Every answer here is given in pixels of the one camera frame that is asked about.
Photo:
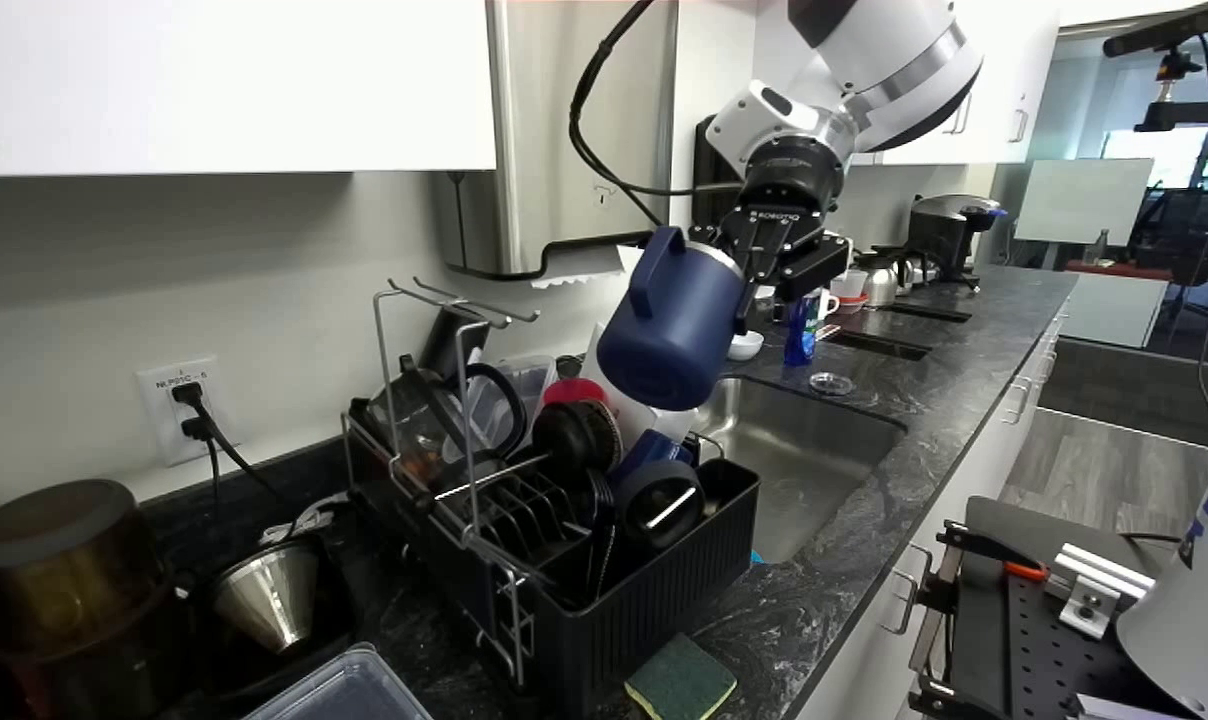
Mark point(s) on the dark blue steel mug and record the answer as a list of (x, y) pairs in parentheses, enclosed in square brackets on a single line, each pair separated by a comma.
[(669, 339)]

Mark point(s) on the steel paper towel dispenser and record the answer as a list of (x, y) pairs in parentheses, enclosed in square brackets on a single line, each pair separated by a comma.
[(580, 122)]

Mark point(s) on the black soap dispenser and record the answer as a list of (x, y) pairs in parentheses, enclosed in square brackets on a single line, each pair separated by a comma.
[(716, 191)]

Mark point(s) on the stainless steel sink basin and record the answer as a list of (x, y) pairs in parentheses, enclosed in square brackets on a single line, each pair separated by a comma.
[(810, 459)]

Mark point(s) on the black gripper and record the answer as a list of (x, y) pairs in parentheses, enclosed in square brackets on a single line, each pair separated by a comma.
[(778, 233)]

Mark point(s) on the white upper cabinet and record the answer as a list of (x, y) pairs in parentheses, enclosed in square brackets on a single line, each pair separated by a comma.
[(240, 86)]

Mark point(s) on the clear plastic container lid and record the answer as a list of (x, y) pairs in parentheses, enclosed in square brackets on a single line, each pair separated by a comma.
[(350, 686)]

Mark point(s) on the steel cone coffee dripper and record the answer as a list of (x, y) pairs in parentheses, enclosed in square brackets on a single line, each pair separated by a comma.
[(269, 594)]

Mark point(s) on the white wall outlet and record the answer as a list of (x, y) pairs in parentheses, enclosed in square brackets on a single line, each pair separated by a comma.
[(158, 384)]

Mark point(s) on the brown metal pot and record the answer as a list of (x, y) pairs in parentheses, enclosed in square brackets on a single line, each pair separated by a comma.
[(90, 626)]

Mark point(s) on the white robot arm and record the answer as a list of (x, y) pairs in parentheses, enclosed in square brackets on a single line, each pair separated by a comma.
[(870, 78)]

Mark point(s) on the silver aluminium bracket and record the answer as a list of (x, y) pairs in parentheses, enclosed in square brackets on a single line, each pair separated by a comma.
[(1094, 589)]

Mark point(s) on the green yellow sponge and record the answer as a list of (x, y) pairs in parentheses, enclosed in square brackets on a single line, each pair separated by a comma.
[(683, 681)]

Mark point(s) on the white bowl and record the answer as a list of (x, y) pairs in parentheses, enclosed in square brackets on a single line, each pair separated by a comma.
[(745, 346)]

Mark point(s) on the black mug in rack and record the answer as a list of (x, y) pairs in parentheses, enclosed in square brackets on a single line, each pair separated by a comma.
[(656, 495)]

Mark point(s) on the orange handled tool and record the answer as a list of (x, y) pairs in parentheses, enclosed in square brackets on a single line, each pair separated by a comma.
[(1010, 558)]

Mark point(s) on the blue dish soap bottle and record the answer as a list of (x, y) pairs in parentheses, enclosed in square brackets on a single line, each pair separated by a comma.
[(796, 334)]

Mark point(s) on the black dish rack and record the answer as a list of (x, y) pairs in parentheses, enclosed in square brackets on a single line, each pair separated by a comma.
[(530, 548)]

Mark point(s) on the black round lid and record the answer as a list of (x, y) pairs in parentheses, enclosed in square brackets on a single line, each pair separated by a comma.
[(577, 435)]

